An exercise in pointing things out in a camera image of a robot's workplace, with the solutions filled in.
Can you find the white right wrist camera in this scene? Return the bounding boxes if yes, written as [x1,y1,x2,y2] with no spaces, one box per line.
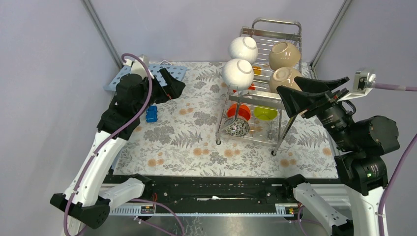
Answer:
[340,68,376,101]

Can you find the blue toy block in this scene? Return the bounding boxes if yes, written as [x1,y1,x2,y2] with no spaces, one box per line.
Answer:
[146,105,158,123]

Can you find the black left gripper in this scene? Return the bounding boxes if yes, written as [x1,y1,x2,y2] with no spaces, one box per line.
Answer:
[135,67,185,115]

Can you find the orange bowl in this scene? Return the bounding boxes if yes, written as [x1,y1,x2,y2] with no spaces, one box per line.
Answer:
[233,84,255,92]
[227,103,251,121]

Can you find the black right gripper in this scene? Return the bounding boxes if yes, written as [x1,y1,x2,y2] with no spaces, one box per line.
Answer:
[275,75,357,149]

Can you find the orange bowl lower front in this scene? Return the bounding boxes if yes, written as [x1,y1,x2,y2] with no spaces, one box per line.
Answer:
[227,103,251,121]

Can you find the white slotted cable duct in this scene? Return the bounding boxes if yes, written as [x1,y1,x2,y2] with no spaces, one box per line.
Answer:
[109,204,297,217]

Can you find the small yellow cup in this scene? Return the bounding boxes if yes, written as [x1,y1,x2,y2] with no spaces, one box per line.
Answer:
[252,66,262,75]

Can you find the leopard pattern bowl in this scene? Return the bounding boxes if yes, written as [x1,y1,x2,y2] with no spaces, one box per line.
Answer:
[226,118,250,137]

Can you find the beige bowl rear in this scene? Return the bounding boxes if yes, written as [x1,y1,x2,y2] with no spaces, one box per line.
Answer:
[268,42,301,71]

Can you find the stainless steel dish rack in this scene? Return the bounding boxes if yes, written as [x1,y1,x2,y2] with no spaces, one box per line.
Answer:
[216,17,302,155]

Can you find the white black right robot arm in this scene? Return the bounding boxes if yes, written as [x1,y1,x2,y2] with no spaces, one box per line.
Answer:
[276,77,400,236]

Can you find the lime green bowl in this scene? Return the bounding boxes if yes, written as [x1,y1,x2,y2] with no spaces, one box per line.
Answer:
[253,106,278,120]

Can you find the blue perforated tray stand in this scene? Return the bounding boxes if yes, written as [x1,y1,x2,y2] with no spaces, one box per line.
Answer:
[103,64,187,91]

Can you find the white bowl front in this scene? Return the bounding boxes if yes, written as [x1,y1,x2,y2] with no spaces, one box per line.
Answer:
[221,59,254,91]

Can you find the floral table mat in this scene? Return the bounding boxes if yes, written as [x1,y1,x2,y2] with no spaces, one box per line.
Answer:
[114,62,337,178]

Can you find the orange bowl lower rear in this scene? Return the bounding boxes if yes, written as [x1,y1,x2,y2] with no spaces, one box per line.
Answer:
[233,84,255,92]

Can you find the white bowl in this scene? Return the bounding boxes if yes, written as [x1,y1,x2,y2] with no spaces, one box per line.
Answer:
[221,59,254,91]
[228,36,258,64]

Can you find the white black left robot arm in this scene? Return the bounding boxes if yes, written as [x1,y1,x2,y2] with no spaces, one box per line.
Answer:
[50,68,185,235]

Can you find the beige bowl with flower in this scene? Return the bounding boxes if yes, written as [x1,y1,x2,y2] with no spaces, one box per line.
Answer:
[269,67,302,93]

